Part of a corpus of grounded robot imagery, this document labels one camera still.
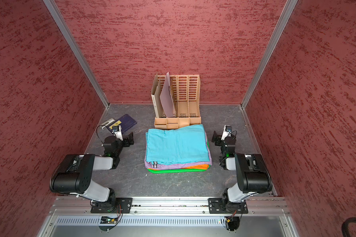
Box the cardboard sheet in organizer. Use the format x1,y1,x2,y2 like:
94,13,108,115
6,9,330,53
151,74,163,118

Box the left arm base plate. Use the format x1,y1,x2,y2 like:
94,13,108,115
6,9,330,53
91,197,133,214

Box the aluminium corner post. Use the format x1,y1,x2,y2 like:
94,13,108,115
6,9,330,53
241,0,298,110
43,0,110,110

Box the right aluminium corner post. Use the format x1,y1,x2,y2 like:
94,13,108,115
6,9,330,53
241,0,298,110

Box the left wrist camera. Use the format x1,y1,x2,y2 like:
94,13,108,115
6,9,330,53
111,125,123,141

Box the dark blue book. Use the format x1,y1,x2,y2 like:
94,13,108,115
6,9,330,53
99,114,137,134

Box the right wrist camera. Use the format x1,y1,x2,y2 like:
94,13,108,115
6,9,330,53
221,125,232,140

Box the lilac paper folder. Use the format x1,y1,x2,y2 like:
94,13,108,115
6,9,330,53
160,72,175,118

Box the purple shorts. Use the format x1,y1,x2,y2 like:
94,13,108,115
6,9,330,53
144,131,213,171

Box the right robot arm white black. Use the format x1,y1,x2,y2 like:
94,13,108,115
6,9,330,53
208,132,273,214

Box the beige desk file organizer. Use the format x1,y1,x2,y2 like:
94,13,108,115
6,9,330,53
154,73,202,130

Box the left aluminium corner post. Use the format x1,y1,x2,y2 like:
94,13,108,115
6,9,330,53
43,0,110,110

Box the orange cloth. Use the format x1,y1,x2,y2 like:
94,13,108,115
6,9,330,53
185,165,210,170

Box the green plastic basket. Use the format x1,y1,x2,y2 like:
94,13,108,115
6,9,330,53
144,140,212,174

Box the black hose bottom corner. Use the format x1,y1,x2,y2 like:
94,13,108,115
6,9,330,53
341,217,356,237

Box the teal shirt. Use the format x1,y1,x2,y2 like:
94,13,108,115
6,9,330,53
145,124,210,166

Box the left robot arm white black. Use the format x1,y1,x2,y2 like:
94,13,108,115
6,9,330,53
50,132,134,214

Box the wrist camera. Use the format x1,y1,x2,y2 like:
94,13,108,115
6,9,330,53
111,125,123,141
221,125,232,140

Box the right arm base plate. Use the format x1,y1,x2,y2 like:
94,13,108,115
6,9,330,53
208,198,248,214

